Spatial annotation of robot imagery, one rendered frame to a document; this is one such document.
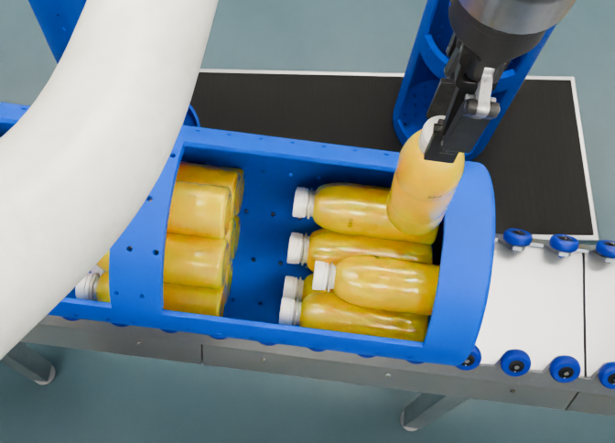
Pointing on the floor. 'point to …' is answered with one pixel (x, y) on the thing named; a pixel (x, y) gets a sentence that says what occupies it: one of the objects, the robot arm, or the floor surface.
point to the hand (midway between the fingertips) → (447, 122)
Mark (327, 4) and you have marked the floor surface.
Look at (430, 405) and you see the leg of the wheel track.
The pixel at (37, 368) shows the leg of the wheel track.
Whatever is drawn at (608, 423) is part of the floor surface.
